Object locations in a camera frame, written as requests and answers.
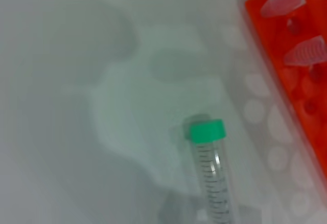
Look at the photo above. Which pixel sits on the clear test tube green cap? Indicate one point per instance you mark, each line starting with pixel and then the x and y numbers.
pixel 207 131
pixel 305 53
pixel 281 3

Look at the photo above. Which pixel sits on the orange test tube rack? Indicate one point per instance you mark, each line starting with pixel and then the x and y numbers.
pixel 278 55

